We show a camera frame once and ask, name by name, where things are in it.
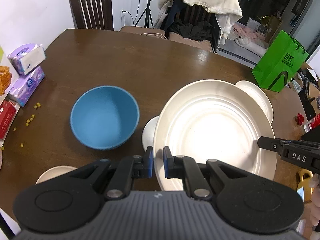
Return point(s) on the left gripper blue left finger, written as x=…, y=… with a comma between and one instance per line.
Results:
x=143, y=165

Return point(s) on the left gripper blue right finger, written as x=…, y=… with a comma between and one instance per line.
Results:
x=173, y=165

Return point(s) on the cream plate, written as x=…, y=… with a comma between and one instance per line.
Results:
x=258, y=96
x=213, y=119
x=54, y=172

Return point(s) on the person's right hand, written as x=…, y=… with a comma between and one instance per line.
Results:
x=312, y=210

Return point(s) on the red drink bottle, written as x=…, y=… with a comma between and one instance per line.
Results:
x=313, y=123

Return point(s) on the white bowl left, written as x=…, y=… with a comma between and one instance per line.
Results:
x=148, y=132

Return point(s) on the red rose flower head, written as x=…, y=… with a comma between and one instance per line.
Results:
x=299, y=119

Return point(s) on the yellow mug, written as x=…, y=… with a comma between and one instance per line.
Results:
x=303, y=188

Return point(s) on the blue bowl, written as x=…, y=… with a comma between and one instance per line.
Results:
x=104, y=117

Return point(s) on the green paper shopping bag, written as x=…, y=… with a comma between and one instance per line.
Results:
x=280, y=62

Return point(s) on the white plush toy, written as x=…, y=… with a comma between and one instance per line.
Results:
x=245, y=42

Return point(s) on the black garment on chair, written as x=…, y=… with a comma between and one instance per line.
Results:
x=201, y=31

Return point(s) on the purple tissue pack lower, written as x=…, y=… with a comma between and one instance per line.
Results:
x=24, y=87

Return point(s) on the purple tissue pack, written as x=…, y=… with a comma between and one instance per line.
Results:
x=24, y=87
x=27, y=57

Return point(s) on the red small box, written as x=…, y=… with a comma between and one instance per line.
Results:
x=8, y=112

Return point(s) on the wooden chair with clothes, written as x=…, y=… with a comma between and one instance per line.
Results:
x=192, y=22

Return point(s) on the studio light on tripod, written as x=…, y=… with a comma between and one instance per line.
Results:
x=148, y=22

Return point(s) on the purple tissue pack upper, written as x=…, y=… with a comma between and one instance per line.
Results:
x=27, y=57

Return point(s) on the green snack box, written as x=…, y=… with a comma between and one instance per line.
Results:
x=8, y=75

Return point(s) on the cream sweater on chair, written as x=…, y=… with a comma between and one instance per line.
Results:
x=227, y=12

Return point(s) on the dark wooden chair left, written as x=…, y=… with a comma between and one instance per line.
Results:
x=98, y=15

